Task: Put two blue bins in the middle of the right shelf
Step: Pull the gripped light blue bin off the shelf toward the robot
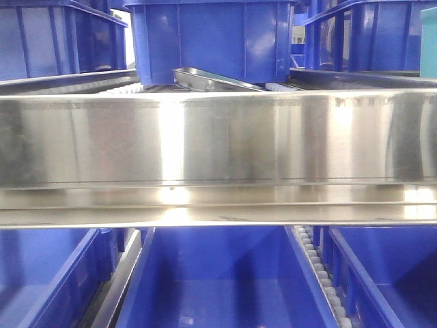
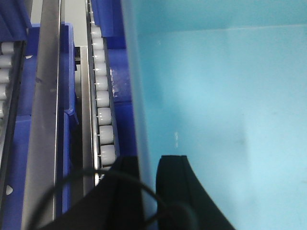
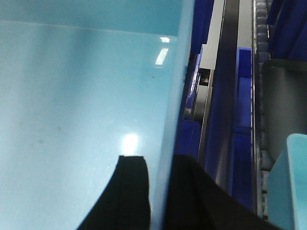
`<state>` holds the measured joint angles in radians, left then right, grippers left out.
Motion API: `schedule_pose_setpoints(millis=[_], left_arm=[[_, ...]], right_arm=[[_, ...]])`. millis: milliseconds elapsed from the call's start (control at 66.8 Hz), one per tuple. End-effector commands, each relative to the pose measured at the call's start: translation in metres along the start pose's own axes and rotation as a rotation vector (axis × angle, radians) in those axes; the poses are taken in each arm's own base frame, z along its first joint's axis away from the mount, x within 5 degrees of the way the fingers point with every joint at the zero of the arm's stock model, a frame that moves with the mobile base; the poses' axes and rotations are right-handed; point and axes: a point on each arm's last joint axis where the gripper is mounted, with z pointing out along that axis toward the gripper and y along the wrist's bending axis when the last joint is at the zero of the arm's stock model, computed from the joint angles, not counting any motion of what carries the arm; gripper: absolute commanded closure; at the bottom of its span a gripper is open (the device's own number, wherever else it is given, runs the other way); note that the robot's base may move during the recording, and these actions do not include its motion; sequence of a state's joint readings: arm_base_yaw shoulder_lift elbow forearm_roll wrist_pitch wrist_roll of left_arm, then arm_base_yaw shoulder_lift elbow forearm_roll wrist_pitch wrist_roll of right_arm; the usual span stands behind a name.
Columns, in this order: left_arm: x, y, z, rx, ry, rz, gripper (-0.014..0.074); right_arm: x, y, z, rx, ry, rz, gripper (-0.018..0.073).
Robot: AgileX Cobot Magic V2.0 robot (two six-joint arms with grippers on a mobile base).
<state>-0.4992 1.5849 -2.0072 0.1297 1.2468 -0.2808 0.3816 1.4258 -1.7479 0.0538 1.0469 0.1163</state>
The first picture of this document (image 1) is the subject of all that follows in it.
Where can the light blue bin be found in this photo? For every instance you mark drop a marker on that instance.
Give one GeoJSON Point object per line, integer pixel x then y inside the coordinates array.
{"type": "Point", "coordinates": [428, 43]}

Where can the blue bin below shelf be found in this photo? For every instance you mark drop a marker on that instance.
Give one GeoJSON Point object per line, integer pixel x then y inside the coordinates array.
{"type": "Point", "coordinates": [224, 276]}

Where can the steel divider strip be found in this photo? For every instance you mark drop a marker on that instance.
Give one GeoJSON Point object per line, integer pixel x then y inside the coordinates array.
{"type": "Point", "coordinates": [198, 80]}

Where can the dark blue bin lower left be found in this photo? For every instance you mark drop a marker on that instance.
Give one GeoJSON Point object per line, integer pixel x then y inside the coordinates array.
{"type": "Point", "coordinates": [243, 40]}

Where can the dark blue bin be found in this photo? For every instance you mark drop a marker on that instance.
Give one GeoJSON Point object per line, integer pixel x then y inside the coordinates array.
{"type": "Point", "coordinates": [50, 38]}
{"type": "Point", "coordinates": [356, 36]}
{"type": "Point", "coordinates": [243, 40]}

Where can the white roller track right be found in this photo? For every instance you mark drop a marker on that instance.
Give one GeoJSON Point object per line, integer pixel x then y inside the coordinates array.
{"type": "Point", "coordinates": [305, 238]}

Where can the dark blue bin lower right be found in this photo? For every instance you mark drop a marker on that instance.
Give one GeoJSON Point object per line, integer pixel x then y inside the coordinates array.
{"type": "Point", "coordinates": [356, 36]}

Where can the dark blue bin upper left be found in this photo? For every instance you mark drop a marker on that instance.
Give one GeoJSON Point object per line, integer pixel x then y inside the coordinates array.
{"type": "Point", "coordinates": [50, 38]}

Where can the steel shelf front rail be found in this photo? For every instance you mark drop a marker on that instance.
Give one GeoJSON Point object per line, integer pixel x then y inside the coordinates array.
{"type": "Point", "coordinates": [352, 157]}

